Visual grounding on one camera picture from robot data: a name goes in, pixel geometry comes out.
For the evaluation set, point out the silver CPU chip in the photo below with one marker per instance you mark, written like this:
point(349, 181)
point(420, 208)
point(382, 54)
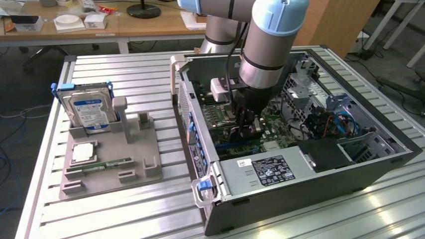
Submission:
point(82, 152)

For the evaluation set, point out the silver chipset heat sink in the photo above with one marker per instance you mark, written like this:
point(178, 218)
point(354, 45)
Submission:
point(273, 146)

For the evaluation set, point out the white paper stack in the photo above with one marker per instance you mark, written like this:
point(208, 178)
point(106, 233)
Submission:
point(192, 23)

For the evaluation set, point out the black power connector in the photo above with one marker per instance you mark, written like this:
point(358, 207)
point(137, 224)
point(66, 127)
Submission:
point(313, 124)

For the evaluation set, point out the hard disk with blue bracket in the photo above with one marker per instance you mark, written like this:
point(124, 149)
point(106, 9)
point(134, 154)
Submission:
point(88, 109)

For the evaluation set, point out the wooden cabinet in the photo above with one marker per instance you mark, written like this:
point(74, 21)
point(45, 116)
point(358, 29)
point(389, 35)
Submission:
point(348, 30)

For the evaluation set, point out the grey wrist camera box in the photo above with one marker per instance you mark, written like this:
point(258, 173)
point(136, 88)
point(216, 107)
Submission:
point(220, 90)

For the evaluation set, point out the grey metal drive bracket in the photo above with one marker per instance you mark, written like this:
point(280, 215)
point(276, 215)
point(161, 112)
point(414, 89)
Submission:
point(358, 149)

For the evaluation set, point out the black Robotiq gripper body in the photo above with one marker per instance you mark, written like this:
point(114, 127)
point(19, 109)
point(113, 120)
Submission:
point(253, 98)

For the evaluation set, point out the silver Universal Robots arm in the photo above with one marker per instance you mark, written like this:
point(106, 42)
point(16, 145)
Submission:
point(269, 44)

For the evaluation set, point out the small white labelled box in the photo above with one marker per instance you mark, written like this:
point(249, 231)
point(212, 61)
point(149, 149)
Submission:
point(94, 22)

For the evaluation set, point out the open black PC case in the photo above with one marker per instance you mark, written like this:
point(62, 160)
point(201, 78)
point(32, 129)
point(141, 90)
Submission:
point(298, 199)

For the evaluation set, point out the CPU socket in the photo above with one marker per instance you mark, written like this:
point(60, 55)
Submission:
point(229, 113)

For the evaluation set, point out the silver metal disk bay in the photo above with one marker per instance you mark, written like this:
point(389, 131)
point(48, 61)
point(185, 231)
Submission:
point(298, 94)

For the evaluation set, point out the red packet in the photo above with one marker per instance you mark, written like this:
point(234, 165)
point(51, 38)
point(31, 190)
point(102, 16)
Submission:
point(108, 10)

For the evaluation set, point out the grey plastic parts rack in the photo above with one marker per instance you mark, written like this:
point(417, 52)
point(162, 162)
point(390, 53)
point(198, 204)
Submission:
point(132, 149)

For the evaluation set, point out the white tape roll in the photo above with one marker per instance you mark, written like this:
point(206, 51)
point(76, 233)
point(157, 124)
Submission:
point(62, 2)

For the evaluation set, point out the graphics card with silver bracket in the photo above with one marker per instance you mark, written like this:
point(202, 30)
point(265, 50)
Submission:
point(244, 142)

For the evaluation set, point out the white box with black lid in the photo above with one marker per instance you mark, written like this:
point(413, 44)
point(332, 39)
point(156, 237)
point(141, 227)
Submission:
point(28, 26)

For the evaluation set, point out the green RAM stick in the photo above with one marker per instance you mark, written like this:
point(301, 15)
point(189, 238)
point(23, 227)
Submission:
point(98, 165)

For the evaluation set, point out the white metal table frame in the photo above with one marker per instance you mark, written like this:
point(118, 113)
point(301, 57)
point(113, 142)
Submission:
point(378, 26)

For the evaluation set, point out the black RAM slot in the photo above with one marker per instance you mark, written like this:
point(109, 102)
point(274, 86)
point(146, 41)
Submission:
point(206, 100)

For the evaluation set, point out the blue case latch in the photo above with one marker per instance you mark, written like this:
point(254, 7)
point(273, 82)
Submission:
point(202, 186)

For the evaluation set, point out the green motherboard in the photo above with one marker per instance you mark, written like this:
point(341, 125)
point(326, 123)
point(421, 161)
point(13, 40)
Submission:
point(278, 134)

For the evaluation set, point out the grey power supply unit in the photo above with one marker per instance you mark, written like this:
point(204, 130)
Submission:
point(238, 179)

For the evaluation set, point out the black round lamp base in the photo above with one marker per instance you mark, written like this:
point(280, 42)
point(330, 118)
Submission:
point(144, 12)

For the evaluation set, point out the light wooden desk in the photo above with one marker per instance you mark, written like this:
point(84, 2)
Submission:
point(47, 35)
point(158, 27)

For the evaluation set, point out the grey cup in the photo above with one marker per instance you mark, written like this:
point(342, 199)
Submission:
point(48, 3)

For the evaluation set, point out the white box with red button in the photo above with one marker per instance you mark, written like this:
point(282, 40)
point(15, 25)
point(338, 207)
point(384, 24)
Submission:
point(361, 43)

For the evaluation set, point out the white round holder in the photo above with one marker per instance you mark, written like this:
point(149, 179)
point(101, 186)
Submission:
point(68, 23)

